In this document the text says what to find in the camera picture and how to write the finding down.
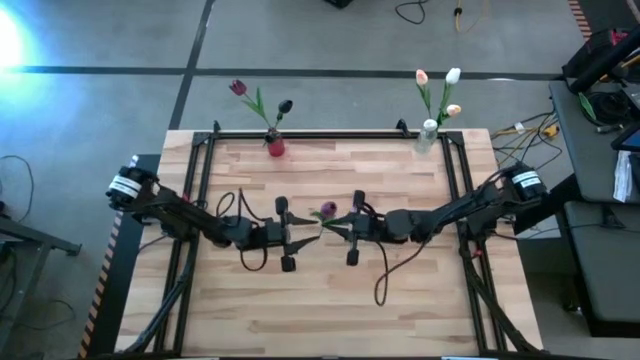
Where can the clear ribbed glass vase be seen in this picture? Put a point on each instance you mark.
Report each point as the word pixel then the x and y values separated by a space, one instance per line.
pixel 425 142

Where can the wooden work table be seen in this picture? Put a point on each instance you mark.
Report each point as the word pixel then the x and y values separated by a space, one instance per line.
pixel 350 134

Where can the white paper sheet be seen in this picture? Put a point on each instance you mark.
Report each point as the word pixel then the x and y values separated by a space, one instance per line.
pixel 624 175

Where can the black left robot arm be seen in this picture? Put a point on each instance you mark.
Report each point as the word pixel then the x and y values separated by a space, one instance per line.
pixel 185 215

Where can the red ribbed glass vase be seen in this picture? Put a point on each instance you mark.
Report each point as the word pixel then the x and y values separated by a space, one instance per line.
pixel 276 148

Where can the white artificial tulip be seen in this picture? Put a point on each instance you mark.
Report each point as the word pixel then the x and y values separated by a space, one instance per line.
pixel 453 76

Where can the cream peach artificial tulip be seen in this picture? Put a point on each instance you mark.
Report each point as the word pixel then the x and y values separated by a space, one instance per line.
pixel 454 110

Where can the grey metal stand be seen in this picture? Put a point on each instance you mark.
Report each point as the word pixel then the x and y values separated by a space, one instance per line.
pixel 35 239

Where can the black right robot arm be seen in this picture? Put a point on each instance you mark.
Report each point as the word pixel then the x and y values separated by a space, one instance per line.
pixel 465 210

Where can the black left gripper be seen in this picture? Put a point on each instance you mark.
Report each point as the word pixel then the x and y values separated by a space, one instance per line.
pixel 270 234

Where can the grey table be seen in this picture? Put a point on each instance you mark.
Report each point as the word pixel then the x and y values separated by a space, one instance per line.
pixel 590 150

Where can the black equipment pile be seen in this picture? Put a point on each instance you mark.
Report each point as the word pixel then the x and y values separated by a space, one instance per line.
pixel 595 55

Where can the dark red artificial tulip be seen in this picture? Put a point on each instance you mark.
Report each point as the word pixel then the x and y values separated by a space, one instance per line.
pixel 238 87

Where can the black hazard striped mat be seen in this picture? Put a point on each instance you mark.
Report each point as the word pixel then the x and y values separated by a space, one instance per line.
pixel 125 290

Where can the dark grey bench seat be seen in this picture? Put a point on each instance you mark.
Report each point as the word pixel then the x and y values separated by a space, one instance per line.
pixel 610 260

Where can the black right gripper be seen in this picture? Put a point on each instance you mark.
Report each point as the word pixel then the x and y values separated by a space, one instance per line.
pixel 372 228

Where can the black artificial tulip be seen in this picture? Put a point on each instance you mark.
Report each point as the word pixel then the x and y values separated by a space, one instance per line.
pixel 285 106

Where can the tablet with blue screen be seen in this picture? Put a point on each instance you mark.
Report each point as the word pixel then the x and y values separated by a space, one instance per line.
pixel 630 140

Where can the pink artificial tulip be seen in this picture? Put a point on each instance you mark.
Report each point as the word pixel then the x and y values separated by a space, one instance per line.
pixel 421 78

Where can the purple artificial tulip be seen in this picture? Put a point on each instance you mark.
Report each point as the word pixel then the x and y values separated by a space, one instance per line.
pixel 328 210

